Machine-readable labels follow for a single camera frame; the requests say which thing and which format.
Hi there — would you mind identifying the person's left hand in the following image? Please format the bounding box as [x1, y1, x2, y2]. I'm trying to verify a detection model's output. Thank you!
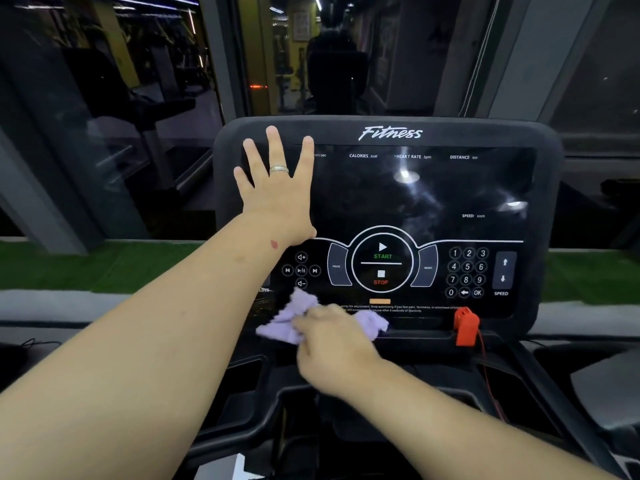
[233, 126, 318, 247]

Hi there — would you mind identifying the person's right hand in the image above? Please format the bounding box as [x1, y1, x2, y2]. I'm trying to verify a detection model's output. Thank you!
[291, 304, 386, 401]

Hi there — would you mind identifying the purple cleaning cloth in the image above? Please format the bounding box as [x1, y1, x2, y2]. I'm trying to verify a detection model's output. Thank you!
[255, 287, 390, 345]

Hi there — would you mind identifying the person's right forearm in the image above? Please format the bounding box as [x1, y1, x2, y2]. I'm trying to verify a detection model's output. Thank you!
[345, 357, 621, 480]

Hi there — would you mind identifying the person's left forearm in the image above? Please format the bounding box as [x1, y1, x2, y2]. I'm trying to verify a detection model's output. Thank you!
[0, 212, 297, 480]

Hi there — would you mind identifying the black treadmill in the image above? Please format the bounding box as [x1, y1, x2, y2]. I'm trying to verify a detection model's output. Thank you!
[170, 116, 632, 480]

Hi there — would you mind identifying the red safety key clip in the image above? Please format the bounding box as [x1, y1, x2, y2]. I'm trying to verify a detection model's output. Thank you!
[453, 307, 481, 347]

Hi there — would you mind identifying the green artificial turf strip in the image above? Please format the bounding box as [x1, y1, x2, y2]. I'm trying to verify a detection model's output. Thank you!
[0, 240, 640, 305]

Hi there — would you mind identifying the grey window frame post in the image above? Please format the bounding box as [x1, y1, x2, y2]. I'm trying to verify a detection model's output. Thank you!
[197, 0, 249, 123]
[0, 129, 103, 256]
[432, 0, 603, 123]

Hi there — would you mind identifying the red safety cord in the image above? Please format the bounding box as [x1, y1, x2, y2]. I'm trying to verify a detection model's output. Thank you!
[477, 330, 509, 424]

